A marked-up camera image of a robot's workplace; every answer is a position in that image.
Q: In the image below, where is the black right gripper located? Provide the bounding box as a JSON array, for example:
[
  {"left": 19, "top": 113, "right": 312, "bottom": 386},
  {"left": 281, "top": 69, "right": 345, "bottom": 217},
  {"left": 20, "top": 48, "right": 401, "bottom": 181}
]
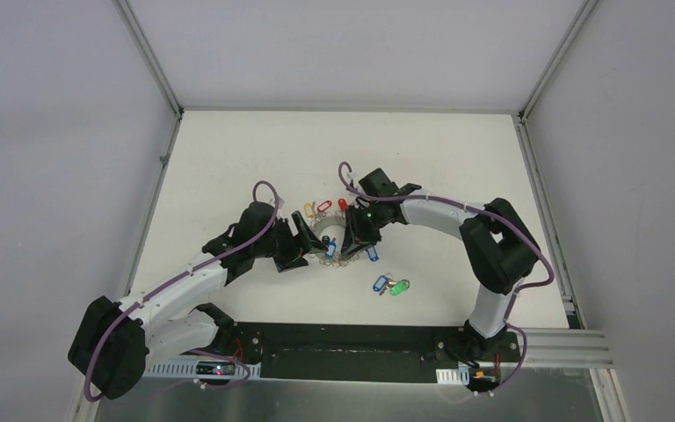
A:
[{"left": 341, "top": 201, "right": 388, "bottom": 255}]

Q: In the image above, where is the metal key organiser ring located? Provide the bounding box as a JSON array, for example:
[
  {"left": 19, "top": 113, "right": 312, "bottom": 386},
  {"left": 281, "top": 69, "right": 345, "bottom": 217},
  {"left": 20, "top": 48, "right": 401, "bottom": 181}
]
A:
[{"left": 304, "top": 207, "right": 367, "bottom": 269}]

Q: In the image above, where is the blue tagged key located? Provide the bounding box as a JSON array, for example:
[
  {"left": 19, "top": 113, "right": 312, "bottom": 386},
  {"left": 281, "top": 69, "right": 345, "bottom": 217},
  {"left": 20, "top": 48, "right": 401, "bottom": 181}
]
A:
[{"left": 372, "top": 274, "right": 391, "bottom": 295}]

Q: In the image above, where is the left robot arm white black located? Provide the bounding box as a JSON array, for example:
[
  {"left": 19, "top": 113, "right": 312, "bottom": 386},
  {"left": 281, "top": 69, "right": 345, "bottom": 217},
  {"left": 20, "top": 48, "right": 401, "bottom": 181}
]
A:
[{"left": 68, "top": 201, "right": 328, "bottom": 402}]

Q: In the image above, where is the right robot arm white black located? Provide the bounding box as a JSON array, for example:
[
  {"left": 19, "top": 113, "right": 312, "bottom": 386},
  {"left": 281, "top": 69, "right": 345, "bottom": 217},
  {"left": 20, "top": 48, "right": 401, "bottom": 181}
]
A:
[{"left": 338, "top": 162, "right": 548, "bottom": 361}]

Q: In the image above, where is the light blue key tag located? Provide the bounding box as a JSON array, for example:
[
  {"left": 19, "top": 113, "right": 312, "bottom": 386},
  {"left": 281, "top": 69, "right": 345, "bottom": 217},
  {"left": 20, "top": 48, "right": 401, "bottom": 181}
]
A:
[{"left": 366, "top": 246, "right": 379, "bottom": 262}]

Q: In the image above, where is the yellow key tag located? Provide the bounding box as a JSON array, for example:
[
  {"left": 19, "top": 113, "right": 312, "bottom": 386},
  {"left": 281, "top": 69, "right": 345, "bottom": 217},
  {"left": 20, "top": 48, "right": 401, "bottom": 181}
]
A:
[{"left": 303, "top": 201, "right": 317, "bottom": 220}]

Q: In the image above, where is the red outlined key tag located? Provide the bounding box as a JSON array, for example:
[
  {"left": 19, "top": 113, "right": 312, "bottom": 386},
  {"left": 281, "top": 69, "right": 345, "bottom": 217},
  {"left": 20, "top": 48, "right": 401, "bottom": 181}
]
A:
[{"left": 316, "top": 200, "right": 333, "bottom": 214}]

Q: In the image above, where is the green tagged key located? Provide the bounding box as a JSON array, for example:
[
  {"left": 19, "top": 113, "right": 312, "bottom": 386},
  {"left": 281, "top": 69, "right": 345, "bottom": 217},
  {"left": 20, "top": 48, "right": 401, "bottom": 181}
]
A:
[{"left": 388, "top": 280, "right": 410, "bottom": 296}]

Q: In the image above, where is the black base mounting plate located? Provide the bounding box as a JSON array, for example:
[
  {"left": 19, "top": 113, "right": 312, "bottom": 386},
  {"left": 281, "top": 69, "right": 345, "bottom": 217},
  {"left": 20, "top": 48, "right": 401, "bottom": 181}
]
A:
[{"left": 177, "top": 322, "right": 521, "bottom": 386}]

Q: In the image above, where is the left electronics board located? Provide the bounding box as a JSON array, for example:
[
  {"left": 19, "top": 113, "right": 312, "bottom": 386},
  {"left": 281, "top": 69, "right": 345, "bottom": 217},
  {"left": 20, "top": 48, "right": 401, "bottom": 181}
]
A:
[{"left": 196, "top": 361, "right": 236, "bottom": 376}]

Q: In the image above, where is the electronics board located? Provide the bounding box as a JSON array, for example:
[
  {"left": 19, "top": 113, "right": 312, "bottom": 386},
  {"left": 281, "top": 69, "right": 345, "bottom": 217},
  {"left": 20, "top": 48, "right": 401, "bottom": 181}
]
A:
[
  {"left": 468, "top": 367, "right": 502, "bottom": 393},
  {"left": 196, "top": 361, "right": 236, "bottom": 376}
]

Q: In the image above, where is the right electronics board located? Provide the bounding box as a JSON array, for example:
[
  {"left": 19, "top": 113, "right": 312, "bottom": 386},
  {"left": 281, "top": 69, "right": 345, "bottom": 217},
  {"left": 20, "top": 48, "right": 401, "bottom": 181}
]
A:
[{"left": 468, "top": 367, "right": 502, "bottom": 393}]

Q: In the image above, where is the blue key tag on ring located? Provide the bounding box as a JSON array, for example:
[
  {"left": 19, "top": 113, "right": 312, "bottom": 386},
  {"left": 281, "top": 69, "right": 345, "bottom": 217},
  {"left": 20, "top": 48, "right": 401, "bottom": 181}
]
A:
[{"left": 325, "top": 241, "right": 337, "bottom": 259}]

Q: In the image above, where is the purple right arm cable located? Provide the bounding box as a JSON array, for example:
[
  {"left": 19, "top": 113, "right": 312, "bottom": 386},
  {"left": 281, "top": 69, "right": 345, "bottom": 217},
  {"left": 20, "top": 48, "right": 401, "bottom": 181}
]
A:
[{"left": 337, "top": 162, "right": 555, "bottom": 397}]

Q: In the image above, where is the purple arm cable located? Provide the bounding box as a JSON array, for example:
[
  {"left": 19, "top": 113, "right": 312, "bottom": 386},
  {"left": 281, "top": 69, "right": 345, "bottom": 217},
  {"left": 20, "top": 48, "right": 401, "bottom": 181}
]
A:
[
  {"left": 83, "top": 180, "right": 281, "bottom": 404},
  {"left": 337, "top": 162, "right": 555, "bottom": 397}
]

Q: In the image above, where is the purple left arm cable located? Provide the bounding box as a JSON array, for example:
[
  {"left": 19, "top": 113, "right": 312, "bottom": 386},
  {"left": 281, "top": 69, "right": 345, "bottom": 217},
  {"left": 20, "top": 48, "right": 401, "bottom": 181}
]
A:
[{"left": 83, "top": 180, "right": 281, "bottom": 404}]

